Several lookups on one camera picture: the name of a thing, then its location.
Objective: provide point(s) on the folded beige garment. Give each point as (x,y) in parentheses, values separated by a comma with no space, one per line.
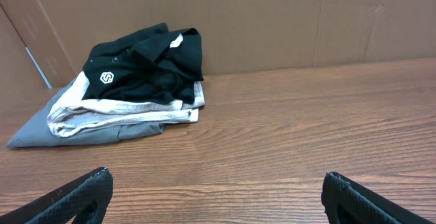
(72,114)

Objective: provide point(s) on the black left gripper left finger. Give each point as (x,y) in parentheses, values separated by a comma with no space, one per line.
(83,200)

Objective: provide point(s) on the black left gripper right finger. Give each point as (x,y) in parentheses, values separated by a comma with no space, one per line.
(347,202)

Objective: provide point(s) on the black polo shirt with logo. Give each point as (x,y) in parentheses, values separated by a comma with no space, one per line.
(153,64)

